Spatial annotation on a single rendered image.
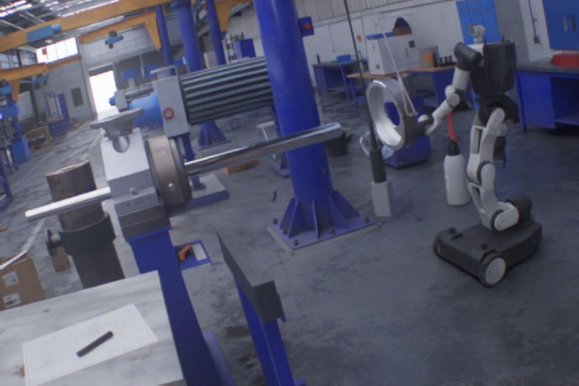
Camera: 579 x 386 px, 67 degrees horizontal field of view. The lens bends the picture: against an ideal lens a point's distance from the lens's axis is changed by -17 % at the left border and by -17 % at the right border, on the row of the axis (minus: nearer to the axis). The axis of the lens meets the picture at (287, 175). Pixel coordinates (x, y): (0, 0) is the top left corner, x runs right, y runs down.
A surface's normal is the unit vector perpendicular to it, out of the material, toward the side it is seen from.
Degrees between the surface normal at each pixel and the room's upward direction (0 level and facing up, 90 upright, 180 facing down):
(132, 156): 45
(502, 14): 90
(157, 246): 90
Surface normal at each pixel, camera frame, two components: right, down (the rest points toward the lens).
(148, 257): 0.30, 0.18
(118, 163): 0.07, -0.54
